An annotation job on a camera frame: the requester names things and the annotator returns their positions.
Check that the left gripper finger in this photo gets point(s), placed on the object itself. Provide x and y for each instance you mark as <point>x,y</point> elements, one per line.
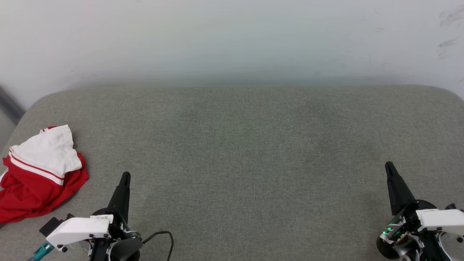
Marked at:
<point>121,195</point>

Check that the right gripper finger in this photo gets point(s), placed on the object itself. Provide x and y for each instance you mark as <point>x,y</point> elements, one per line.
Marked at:
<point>398,192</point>

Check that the grey fabric sofa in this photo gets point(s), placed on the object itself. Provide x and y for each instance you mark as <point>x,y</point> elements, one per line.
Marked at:
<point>253,163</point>

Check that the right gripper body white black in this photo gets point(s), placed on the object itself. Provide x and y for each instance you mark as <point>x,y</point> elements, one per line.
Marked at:
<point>438,219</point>

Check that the red and white shorts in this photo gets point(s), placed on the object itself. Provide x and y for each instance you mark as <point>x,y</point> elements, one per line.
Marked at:
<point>32,188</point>

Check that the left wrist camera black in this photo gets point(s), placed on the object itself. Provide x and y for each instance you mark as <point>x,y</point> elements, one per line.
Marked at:
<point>50,226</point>

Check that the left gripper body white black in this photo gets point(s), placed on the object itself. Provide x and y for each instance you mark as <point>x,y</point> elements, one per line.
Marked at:
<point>79,230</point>

